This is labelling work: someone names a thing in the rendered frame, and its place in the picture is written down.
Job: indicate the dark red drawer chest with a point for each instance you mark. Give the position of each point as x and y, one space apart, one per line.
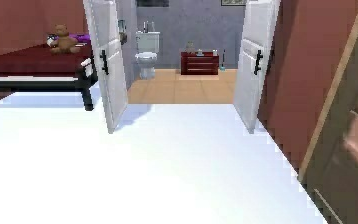
199 63

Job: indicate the teal toilet brush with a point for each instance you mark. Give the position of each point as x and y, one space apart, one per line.
223 63

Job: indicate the small grey statuette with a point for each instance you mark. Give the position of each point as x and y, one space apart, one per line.
190 47

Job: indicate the white toilet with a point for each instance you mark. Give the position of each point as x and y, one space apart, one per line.
147 53

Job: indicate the white room door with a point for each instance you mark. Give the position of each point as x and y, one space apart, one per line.
107 63
252 70

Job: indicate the dark framed picture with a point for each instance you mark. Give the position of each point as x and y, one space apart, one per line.
152 3

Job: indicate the green framed picture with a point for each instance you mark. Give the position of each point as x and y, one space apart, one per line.
233 2

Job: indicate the purple cloth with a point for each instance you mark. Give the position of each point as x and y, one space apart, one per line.
79 37

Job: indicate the brown teddy bear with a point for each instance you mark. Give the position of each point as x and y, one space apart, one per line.
63 40

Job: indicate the small black white ball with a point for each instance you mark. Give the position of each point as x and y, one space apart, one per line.
51 40

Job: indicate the dark red bed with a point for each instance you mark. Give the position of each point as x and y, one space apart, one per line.
37 63

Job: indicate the brown wooden door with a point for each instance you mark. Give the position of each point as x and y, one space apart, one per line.
343 133

